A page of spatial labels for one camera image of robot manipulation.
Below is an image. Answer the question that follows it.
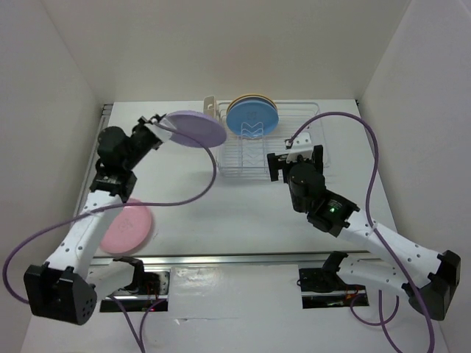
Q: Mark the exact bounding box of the blue plate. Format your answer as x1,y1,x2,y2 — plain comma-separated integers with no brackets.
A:
226,99,279,138

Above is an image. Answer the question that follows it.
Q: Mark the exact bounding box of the purple plate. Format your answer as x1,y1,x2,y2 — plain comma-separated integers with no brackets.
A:
166,110,227,148

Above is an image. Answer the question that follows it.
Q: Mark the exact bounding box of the orange plate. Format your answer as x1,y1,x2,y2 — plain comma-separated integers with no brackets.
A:
230,93,277,107

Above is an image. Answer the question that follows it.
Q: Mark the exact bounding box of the cream plate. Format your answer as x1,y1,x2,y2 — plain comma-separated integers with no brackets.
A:
227,94,277,111

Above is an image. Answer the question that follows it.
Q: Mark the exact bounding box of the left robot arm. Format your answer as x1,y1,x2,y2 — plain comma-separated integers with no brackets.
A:
24,118,171,325

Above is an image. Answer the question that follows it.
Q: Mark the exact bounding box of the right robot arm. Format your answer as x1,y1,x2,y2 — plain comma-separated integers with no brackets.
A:
266,145,461,321

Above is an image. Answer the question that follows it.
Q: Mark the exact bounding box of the cream cutlery holder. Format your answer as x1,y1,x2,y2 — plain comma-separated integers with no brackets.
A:
203,96,221,123

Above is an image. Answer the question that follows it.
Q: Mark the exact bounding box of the pink plate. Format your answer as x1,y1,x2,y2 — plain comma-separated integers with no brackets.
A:
99,205,153,254

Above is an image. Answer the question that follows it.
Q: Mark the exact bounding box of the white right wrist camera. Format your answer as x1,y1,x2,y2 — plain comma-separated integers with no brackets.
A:
285,132,314,163

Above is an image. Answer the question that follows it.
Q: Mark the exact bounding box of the white wire dish rack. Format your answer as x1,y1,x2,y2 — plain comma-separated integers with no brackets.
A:
217,100,321,180

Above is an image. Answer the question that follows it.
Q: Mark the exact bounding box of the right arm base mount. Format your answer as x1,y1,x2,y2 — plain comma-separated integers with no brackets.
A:
297,268,369,310

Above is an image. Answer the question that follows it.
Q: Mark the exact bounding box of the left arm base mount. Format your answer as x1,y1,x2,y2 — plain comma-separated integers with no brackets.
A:
113,269,171,313

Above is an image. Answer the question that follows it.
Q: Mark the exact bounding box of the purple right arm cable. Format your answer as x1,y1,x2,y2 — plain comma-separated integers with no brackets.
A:
283,111,436,353

